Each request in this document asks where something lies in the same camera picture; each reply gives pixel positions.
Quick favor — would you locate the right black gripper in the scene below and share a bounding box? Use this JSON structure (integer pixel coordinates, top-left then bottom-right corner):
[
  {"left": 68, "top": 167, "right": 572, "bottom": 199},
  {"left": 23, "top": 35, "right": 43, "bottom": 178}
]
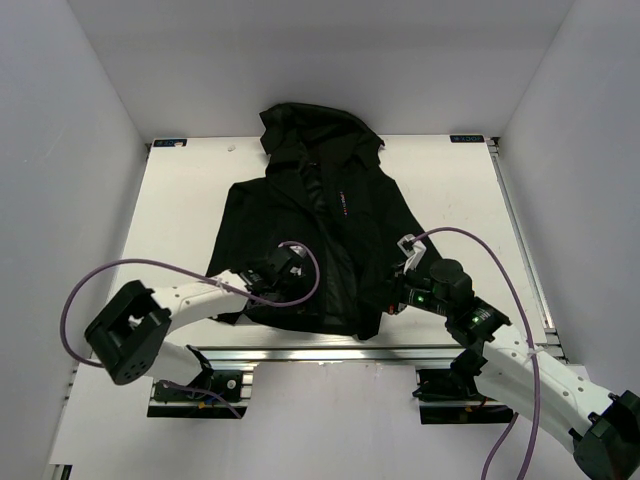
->
[{"left": 360, "top": 261, "right": 452, "bottom": 318}]

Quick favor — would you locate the black jacket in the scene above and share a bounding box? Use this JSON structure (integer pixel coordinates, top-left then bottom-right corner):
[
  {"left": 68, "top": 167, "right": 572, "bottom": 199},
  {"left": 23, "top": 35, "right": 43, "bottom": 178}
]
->
[{"left": 207, "top": 103, "right": 424, "bottom": 340}]

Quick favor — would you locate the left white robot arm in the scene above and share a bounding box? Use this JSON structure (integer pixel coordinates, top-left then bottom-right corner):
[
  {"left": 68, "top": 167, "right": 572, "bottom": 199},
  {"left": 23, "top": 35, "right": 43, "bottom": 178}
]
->
[{"left": 85, "top": 242, "right": 320, "bottom": 399}]

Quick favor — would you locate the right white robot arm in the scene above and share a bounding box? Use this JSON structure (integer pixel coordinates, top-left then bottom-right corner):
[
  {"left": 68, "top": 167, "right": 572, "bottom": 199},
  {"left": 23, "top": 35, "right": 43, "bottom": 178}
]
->
[{"left": 388, "top": 259, "right": 639, "bottom": 479}]

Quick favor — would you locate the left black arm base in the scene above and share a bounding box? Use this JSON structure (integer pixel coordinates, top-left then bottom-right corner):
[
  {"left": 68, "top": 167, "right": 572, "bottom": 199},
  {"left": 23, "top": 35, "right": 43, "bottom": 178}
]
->
[{"left": 146, "top": 352, "right": 257, "bottom": 420}]

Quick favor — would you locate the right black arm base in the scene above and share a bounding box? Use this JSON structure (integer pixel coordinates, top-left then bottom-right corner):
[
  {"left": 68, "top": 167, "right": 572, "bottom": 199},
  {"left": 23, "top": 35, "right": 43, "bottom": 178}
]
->
[{"left": 412, "top": 368, "right": 514, "bottom": 425}]

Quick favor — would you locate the right blue table sticker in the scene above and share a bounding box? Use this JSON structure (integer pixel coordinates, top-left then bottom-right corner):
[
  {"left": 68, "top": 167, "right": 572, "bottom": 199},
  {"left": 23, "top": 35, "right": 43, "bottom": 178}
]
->
[{"left": 449, "top": 134, "right": 485, "bottom": 143}]

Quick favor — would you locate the blue table sticker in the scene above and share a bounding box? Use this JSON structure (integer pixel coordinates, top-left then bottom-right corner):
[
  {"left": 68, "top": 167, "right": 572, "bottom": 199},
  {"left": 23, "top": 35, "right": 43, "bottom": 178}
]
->
[
  {"left": 449, "top": 134, "right": 485, "bottom": 143},
  {"left": 152, "top": 138, "right": 187, "bottom": 148}
]

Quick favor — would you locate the left blue table sticker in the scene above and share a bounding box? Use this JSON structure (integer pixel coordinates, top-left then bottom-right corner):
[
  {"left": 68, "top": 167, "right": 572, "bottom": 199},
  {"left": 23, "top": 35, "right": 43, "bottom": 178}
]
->
[{"left": 152, "top": 138, "right": 187, "bottom": 148}]

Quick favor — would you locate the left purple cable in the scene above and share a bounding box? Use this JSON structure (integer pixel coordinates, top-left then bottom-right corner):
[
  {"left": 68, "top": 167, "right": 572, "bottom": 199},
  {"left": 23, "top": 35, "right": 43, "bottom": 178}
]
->
[{"left": 58, "top": 240, "right": 321, "bottom": 419}]

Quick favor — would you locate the purple cable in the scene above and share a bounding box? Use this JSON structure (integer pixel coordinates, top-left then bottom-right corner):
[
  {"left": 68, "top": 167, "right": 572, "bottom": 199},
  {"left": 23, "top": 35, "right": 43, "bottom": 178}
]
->
[
  {"left": 58, "top": 240, "right": 321, "bottom": 419},
  {"left": 404, "top": 227, "right": 542, "bottom": 480}
]

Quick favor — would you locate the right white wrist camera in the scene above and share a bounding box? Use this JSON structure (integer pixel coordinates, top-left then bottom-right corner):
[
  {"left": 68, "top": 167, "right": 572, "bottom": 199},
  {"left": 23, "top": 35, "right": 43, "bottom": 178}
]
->
[{"left": 397, "top": 234, "right": 427, "bottom": 274}]

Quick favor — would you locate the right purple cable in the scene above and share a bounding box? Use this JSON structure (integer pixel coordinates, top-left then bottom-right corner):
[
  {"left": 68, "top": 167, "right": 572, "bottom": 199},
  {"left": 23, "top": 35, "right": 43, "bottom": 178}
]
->
[{"left": 404, "top": 227, "right": 542, "bottom": 480}]

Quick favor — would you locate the aluminium table frame rail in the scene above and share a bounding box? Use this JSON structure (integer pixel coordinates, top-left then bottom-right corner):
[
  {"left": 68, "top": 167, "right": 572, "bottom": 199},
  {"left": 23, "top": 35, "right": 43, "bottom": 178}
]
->
[{"left": 199, "top": 347, "right": 462, "bottom": 364}]

